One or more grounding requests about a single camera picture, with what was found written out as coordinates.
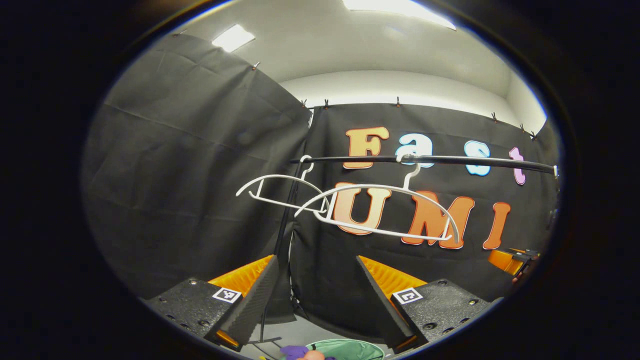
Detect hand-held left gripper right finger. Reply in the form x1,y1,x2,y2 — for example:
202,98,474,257
354,256,503,353

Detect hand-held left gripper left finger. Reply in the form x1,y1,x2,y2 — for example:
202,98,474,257
141,255,280,351

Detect green laundry hamper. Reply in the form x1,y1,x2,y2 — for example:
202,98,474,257
302,338,386,360

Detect purple ribbed shirt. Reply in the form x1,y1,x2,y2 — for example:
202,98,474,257
279,345,337,360

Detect white plastic hanger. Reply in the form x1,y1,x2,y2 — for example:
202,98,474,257
236,155,331,215
294,154,461,245

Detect black clothes rack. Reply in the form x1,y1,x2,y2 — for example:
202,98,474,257
247,154,561,346

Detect black backdrop cloth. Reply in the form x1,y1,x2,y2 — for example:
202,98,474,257
81,32,313,321
289,102,561,346

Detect row of backdrop clips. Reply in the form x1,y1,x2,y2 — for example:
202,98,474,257
175,30,538,140

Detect small rectangular ceiling light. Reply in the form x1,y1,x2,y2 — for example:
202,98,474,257
211,24,256,54

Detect large ceiling light panel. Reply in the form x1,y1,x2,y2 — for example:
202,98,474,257
342,0,457,31

